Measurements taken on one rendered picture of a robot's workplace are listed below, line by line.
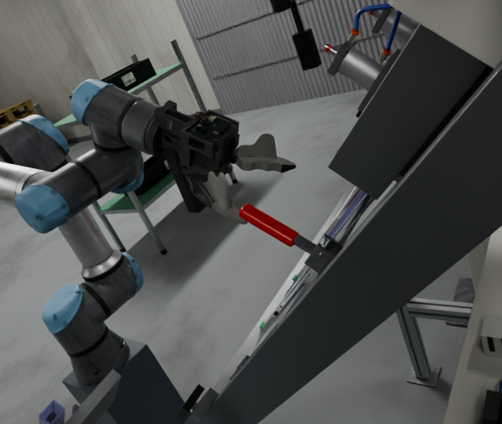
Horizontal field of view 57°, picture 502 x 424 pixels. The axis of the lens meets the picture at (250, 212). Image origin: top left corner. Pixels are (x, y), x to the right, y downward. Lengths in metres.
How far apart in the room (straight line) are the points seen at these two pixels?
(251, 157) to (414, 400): 1.11
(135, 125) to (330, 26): 3.89
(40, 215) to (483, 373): 0.73
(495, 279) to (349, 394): 0.82
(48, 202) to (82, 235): 0.47
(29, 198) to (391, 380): 1.29
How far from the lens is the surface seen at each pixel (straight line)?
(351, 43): 0.40
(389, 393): 1.66
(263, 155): 0.71
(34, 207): 0.75
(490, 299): 0.98
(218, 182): 0.62
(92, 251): 1.23
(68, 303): 1.23
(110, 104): 0.74
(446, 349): 1.74
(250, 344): 0.87
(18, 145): 1.13
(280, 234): 0.43
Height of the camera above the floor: 1.28
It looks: 25 degrees down
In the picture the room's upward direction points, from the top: 24 degrees counter-clockwise
